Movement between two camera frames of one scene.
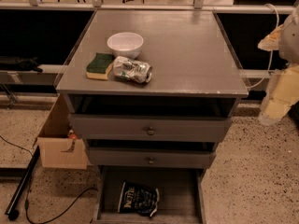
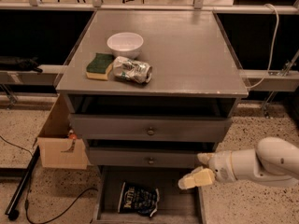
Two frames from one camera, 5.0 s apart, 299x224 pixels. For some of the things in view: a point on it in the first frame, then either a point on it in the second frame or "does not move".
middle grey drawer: x=148 y=158 does not move
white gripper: x=291 y=44 to x=220 y=166
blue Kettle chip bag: x=138 y=198 does not move
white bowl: x=125 y=44 does not move
